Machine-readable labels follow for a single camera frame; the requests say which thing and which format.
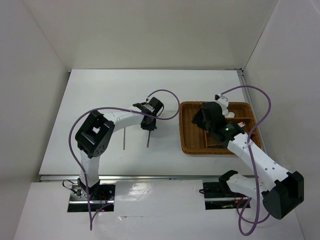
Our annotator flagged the silver chopstick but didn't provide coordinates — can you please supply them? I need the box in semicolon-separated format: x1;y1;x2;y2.
122;128;126;150
146;131;151;148

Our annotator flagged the white ceramic spoon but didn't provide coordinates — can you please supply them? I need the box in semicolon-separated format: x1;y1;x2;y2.
222;109;235;118

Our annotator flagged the steel fork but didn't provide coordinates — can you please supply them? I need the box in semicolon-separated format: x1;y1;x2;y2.
238;122;246;127

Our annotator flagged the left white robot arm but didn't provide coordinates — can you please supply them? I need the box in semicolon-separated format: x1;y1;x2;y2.
75;97;164;200

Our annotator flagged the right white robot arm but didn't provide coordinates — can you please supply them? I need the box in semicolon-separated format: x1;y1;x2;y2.
192;101;304;220

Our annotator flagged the wicker cutlery tray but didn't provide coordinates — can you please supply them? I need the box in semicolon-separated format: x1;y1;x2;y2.
179;101;256;155

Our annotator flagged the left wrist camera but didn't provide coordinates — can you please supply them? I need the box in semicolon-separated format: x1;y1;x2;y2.
143;97;155;113

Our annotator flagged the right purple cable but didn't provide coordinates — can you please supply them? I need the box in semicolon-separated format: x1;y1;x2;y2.
216;85;273;236

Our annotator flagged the aluminium rail right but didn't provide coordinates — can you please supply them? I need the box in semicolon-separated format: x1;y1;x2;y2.
236;69;269;145

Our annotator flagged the aluminium rail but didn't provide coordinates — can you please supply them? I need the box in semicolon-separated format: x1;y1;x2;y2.
39;175;220;182
236;69;269;145

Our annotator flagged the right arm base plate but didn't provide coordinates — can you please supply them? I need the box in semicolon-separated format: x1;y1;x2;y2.
199;182;248;210

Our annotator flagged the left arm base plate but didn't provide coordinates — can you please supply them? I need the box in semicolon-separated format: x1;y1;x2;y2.
67;184;116;213

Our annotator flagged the aluminium rail front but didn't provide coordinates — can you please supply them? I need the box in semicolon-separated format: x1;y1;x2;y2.
39;175;220;182

